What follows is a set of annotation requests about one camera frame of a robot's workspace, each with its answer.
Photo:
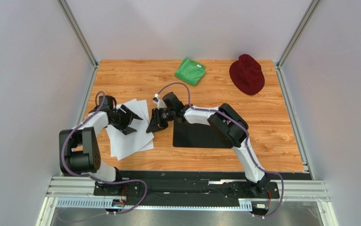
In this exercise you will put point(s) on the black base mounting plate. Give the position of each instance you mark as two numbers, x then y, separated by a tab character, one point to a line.
186	188

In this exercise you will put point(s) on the black clipboard folder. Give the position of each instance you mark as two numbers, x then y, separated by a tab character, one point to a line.
195	136

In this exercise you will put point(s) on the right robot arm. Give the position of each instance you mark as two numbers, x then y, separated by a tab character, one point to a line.
218	127

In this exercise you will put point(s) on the dark red hat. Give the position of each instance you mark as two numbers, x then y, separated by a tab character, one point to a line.
246	74

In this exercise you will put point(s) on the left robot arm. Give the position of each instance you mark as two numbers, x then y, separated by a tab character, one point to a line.
79	153

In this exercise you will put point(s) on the green folded cloth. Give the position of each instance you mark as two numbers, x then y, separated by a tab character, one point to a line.
190	71

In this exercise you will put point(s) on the aluminium frame rail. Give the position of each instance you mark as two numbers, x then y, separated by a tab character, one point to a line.
303	201

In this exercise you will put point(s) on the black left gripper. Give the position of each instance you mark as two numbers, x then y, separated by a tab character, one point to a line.
123	128

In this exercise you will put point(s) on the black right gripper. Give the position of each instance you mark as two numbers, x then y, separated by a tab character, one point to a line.
158	118

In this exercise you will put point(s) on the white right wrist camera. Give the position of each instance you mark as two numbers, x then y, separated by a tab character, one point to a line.
158	101

